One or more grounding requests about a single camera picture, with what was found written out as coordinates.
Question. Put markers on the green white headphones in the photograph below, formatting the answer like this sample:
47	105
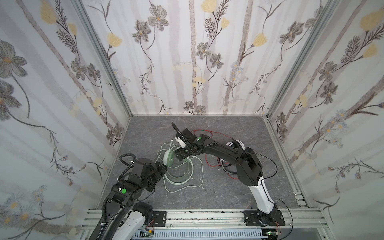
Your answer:
168	159

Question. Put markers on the black mounting plate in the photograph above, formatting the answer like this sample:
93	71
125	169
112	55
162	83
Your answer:
260	219
159	219

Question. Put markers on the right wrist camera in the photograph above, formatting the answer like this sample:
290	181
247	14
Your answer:
181	141

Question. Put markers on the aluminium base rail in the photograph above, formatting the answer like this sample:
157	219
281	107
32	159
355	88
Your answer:
234	219

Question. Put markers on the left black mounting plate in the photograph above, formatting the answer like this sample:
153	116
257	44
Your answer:
159	219

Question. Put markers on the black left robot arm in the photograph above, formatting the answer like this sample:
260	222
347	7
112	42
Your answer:
123	213

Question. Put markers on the black white headphones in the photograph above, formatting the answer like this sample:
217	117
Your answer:
226	166

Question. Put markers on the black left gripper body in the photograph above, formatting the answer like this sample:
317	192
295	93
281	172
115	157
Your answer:
160	169

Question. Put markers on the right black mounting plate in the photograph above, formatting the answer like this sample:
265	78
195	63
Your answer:
260	219

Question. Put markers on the white slotted cable duct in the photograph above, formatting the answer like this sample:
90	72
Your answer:
201	234

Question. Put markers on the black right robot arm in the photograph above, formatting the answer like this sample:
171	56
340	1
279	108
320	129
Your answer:
248	165

